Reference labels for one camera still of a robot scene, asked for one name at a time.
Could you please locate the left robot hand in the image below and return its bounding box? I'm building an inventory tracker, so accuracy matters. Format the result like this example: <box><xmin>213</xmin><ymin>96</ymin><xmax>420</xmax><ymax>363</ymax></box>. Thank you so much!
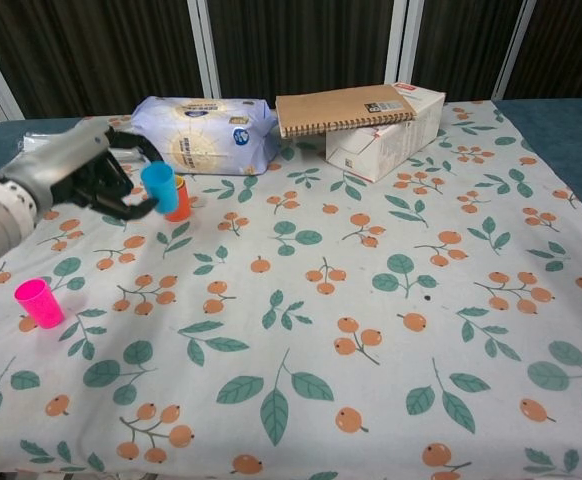
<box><xmin>0</xmin><ymin>118</ymin><xmax>166</xmax><ymax>222</ymax></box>

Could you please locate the light blue plastic cup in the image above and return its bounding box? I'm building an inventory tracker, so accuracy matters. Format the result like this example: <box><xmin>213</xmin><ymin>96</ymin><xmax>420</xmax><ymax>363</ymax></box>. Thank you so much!
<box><xmin>140</xmin><ymin>161</ymin><xmax>180</xmax><ymax>216</ymax></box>

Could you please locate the pink plastic cup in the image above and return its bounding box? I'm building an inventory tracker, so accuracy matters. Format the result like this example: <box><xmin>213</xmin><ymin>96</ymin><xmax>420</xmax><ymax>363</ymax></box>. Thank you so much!
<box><xmin>13</xmin><ymin>278</ymin><xmax>65</xmax><ymax>330</ymax></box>

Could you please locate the clear plastic package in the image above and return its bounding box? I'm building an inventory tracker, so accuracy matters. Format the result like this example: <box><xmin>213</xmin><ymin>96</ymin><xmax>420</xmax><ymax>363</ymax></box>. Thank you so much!
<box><xmin>19</xmin><ymin>128</ymin><xmax>145</xmax><ymax>166</ymax></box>

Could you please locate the dark folding screen panel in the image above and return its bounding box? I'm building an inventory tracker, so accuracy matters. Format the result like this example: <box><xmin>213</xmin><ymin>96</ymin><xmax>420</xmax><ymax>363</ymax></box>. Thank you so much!
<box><xmin>493</xmin><ymin>0</ymin><xmax>582</xmax><ymax>101</ymax></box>
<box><xmin>198</xmin><ymin>0</ymin><xmax>412</xmax><ymax>109</ymax></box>
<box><xmin>0</xmin><ymin>0</ymin><xmax>221</xmax><ymax>124</ymax></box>
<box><xmin>400</xmin><ymin>0</ymin><xmax>537</xmax><ymax>104</ymax></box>

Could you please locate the orange plastic cup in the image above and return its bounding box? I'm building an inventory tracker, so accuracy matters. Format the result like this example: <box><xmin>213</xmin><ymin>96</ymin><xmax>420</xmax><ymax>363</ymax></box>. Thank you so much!
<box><xmin>164</xmin><ymin>175</ymin><xmax>192</xmax><ymax>223</ymax></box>

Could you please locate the lavender white flour bag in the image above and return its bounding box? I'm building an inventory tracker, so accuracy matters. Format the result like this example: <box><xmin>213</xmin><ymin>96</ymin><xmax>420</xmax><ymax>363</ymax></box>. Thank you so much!
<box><xmin>130</xmin><ymin>95</ymin><xmax>278</xmax><ymax>177</ymax></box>

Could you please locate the brown spiral notebook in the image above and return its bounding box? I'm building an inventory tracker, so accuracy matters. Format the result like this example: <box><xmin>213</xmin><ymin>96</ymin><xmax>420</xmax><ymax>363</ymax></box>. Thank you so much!
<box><xmin>274</xmin><ymin>83</ymin><xmax>417</xmax><ymax>139</ymax></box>

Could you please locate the fruit and leaf print tablecloth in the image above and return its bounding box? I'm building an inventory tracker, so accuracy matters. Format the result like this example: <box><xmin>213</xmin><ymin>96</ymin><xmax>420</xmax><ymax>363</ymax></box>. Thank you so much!
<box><xmin>0</xmin><ymin>99</ymin><xmax>582</xmax><ymax>480</ymax></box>

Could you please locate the white cardboard box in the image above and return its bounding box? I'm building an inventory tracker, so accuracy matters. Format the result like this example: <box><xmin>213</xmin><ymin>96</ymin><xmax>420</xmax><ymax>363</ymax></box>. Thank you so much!
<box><xmin>324</xmin><ymin>82</ymin><xmax>446</xmax><ymax>184</ymax></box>

